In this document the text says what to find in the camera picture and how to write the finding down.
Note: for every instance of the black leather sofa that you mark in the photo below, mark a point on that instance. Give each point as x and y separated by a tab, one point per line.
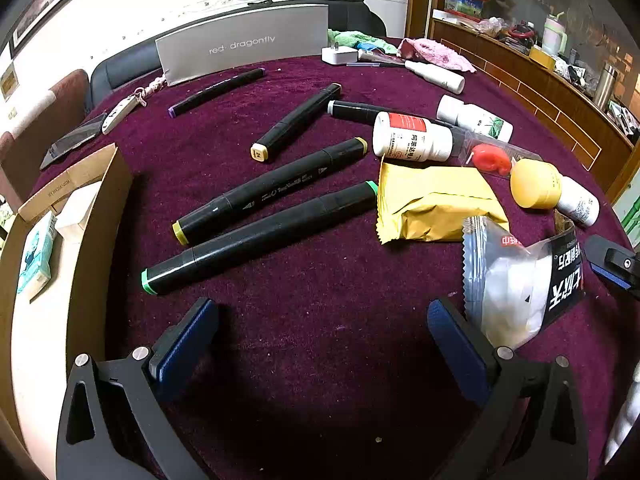
142	58

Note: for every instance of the green cloth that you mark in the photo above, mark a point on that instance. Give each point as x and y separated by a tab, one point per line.
360	40

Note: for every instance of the black marker yellow caps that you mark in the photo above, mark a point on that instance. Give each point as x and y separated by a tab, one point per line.
205	221

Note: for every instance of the white bottle green label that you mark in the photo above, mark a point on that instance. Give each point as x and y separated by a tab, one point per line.
474	118

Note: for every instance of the white plain bottle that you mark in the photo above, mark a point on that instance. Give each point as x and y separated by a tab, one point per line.
437	75

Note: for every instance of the white bottle yellow cap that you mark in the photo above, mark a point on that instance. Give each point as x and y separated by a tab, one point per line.
539	185

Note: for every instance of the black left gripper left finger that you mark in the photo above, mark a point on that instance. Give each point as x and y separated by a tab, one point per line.
111	424

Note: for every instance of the black phone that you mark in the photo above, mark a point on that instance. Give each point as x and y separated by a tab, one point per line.
72	140

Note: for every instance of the white box in tray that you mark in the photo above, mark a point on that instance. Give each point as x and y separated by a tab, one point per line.
71	222

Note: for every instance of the white charger adapter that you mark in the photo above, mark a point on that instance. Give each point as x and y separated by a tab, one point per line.
338	56

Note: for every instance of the black marker green caps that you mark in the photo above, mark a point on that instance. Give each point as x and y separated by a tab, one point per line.
257	238

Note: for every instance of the thin purple marker pen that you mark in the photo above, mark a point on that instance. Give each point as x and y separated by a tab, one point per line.
214	90

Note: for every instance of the clear box red object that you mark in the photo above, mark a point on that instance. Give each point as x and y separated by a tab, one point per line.
492	156

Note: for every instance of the grey red dragonfly box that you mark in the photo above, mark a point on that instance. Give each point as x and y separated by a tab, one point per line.
243	38

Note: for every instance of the black marker beige cap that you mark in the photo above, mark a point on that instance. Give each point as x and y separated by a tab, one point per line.
292	125

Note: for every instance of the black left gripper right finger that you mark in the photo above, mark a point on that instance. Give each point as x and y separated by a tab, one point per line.
530	424

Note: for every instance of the pink cloth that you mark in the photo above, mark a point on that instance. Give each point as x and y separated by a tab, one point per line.
431	51

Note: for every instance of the brown armchair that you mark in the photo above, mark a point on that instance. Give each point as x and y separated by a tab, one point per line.
22	153

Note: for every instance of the yellow snack packet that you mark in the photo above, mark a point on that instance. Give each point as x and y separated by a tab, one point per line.
430	204

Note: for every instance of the cardboard tray box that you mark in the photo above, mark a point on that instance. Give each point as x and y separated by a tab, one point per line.
41	338

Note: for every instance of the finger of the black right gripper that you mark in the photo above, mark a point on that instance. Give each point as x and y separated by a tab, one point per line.
616	263

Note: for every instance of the white bottle red label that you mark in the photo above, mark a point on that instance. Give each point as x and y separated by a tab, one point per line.
405	137

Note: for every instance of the teal tissue pack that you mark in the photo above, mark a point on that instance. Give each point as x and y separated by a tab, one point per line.
35	271

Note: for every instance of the wooden brick-pattern counter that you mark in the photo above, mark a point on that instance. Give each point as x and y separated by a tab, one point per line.
593	138

